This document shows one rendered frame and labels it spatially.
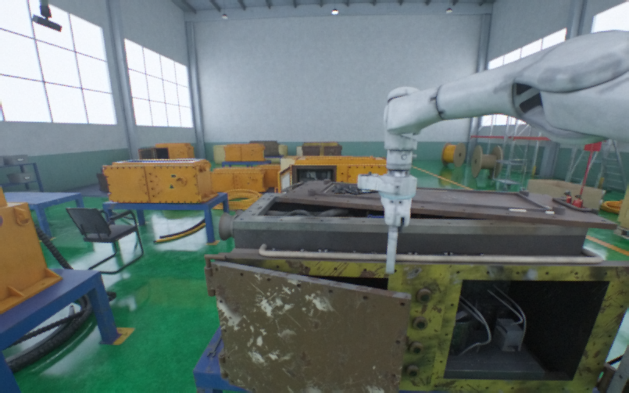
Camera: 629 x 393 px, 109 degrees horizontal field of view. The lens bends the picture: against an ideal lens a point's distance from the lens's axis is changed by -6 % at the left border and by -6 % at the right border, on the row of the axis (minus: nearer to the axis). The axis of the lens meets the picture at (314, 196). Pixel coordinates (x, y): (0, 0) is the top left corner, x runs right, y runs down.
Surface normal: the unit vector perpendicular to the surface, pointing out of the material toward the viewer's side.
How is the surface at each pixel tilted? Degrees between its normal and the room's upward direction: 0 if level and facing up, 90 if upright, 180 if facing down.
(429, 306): 90
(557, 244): 90
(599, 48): 45
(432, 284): 90
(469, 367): 0
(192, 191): 90
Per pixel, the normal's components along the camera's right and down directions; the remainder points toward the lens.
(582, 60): -0.72, -0.45
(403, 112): -0.81, 0.03
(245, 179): -0.03, 0.25
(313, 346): -0.30, 0.24
